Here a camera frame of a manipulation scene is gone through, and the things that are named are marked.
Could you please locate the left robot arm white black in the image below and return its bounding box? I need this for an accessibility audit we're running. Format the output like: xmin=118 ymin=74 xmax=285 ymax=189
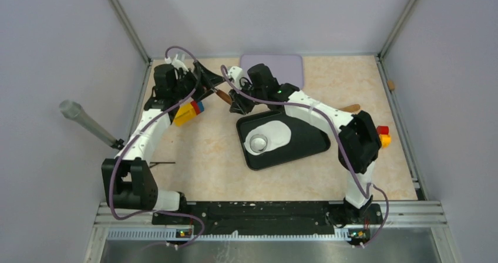
xmin=101 ymin=59 xmax=225 ymax=224

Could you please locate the black baking tray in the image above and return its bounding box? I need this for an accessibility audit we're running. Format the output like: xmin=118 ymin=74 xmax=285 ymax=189
xmin=235 ymin=111 xmax=331 ymax=171

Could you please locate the lilac rectangular tray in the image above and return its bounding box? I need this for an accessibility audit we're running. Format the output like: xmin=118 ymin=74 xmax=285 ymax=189
xmin=239 ymin=53 xmax=304 ymax=89

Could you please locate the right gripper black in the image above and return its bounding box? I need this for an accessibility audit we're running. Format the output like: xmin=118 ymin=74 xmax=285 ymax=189
xmin=228 ymin=81 xmax=265 ymax=116

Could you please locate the grey microphone on tripod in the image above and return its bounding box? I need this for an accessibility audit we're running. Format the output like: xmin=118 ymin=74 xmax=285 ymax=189
xmin=58 ymin=99 xmax=176 ymax=168

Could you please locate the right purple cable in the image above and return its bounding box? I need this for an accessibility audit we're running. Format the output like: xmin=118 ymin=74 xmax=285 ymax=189
xmin=220 ymin=64 xmax=390 ymax=249

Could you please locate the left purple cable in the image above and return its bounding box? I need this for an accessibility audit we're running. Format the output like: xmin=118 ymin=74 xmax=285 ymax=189
xmin=108 ymin=45 xmax=206 ymax=250

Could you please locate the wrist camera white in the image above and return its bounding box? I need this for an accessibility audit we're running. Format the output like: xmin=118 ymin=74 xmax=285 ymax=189
xmin=164 ymin=53 xmax=189 ymax=72
xmin=228 ymin=66 xmax=245 ymax=89

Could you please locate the purple cable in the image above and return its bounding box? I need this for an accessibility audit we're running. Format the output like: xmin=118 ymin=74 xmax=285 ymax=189
xmin=220 ymin=64 xmax=390 ymax=249
xmin=108 ymin=45 xmax=206 ymax=250

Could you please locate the clear glass cup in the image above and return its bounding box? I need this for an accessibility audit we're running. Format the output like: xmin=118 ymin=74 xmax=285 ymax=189
xmin=249 ymin=134 xmax=268 ymax=154

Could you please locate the yellow red blue toy block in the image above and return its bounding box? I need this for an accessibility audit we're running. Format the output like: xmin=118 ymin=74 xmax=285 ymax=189
xmin=173 ymin=101 xmax=204 ymax=127

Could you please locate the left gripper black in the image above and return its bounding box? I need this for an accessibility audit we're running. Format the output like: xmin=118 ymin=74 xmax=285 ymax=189
xmin=171 ymin=60 xmax=225 ymax=102

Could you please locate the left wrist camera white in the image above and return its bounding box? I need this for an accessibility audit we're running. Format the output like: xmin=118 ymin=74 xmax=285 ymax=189
xmin=164 ymin=53 xmax=189 ymax=72

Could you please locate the small wooden cork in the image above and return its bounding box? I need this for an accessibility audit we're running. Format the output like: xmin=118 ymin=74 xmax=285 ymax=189
xmin=386 ymin=80 xmax=395 ymax=92

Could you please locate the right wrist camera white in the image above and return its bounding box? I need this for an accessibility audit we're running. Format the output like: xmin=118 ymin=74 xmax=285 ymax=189
xmin=228 ymin=66 xmax=245 ymax=89

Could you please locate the wooden dough roller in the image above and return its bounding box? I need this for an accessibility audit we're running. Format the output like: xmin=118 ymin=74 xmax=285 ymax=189
xmin=339 ymin=104 xmax=361 ymax=113

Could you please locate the metal scraper wooden handle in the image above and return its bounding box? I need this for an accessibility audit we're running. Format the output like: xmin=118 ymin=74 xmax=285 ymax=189
xmin=201 ymin=79 xmax=233 ymax=105

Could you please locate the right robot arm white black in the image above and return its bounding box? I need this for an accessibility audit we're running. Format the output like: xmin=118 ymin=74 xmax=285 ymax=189
xmin=220 ymin=63 xmax=382 ymax=223

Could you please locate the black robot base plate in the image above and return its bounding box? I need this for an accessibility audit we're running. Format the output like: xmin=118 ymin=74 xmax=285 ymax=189
xmin=152 ymin=201 xmax=383 ymax=236

